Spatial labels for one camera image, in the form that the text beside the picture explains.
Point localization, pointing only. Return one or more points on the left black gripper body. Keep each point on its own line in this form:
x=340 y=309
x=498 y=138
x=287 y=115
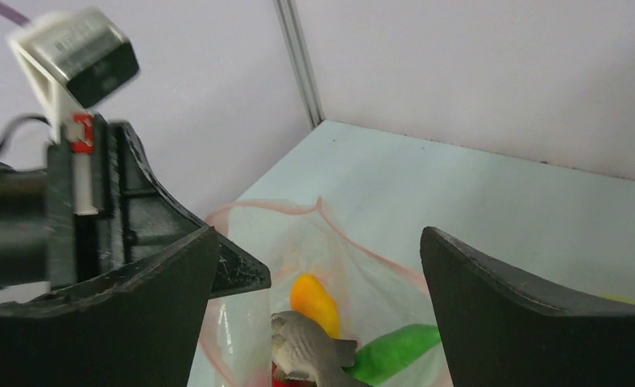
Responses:
x=37 y=230

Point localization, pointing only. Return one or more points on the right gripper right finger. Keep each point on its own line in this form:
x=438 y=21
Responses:
x=503 y=326

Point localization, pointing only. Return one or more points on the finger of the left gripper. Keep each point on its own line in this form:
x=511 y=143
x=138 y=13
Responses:
x=141 y=217

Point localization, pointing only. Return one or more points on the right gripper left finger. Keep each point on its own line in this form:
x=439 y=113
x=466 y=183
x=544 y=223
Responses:
x=135 y=326

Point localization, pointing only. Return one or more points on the green cucumber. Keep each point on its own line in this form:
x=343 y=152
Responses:
x=387 y=355

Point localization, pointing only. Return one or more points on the clear zip top bag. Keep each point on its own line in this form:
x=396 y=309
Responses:
x=316 y=269

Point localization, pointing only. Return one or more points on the grey toy fish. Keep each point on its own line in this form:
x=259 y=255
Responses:
x=302 y=350

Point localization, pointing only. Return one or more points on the yellow orange mango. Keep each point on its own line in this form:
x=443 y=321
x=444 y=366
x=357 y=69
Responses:
x=309 y=297

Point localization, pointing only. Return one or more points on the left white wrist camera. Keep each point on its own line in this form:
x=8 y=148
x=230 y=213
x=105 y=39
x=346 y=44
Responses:
x=73 y=61

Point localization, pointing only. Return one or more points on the left aluminium corner post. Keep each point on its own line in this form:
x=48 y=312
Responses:
x=298 y=53

